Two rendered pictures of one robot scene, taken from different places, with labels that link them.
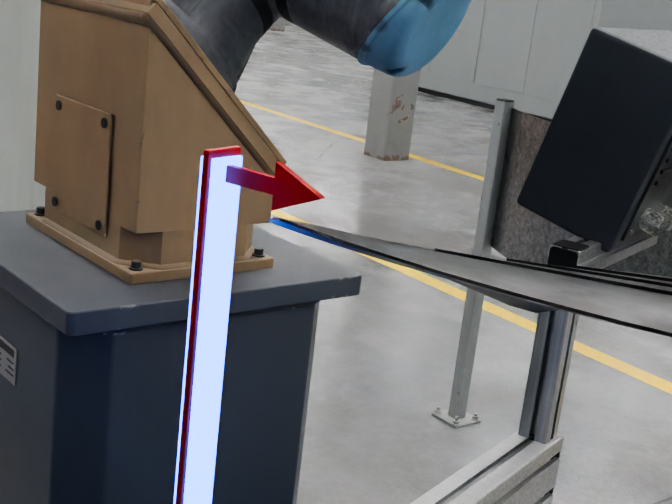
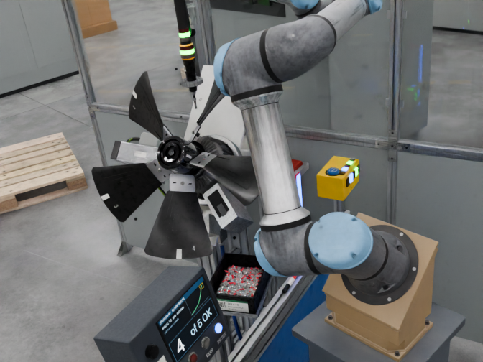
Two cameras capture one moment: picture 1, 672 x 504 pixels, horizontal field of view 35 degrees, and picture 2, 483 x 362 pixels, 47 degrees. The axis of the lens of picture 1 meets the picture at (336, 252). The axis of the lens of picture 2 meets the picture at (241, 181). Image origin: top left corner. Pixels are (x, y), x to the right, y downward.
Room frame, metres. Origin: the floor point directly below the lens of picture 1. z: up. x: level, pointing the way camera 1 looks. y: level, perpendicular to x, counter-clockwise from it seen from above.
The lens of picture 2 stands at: (2.04, -0.10, 2.00)
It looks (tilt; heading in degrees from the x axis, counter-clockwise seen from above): 28 degrees down; 181
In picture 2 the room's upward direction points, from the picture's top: 7 degrees counter-clockwise
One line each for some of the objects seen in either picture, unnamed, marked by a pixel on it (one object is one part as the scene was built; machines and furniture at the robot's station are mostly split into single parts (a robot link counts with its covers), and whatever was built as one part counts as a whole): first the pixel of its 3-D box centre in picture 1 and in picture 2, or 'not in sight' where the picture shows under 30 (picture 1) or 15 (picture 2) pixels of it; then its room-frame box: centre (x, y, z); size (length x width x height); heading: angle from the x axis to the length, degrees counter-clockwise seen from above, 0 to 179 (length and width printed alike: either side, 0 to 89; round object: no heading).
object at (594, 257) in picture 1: (607, 244); not in sight; (1.05, -0.27, 1.04); 0.24 x 0.03 x 0.03; 147
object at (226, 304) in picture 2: not in sight; (239, 282); (0.57, -0.16, 0.85); 0.22 x 0.17 x 0.07; 161
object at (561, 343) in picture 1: (553, 342); (218, 347); (0.96, -0.22, 0.96); 0.03 x 0.03 x 0.20; 57
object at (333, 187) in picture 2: not in sight; (338, 179); (0.27, 0.23, 1.02); 0.16 x 0.10 x 0.11; 147
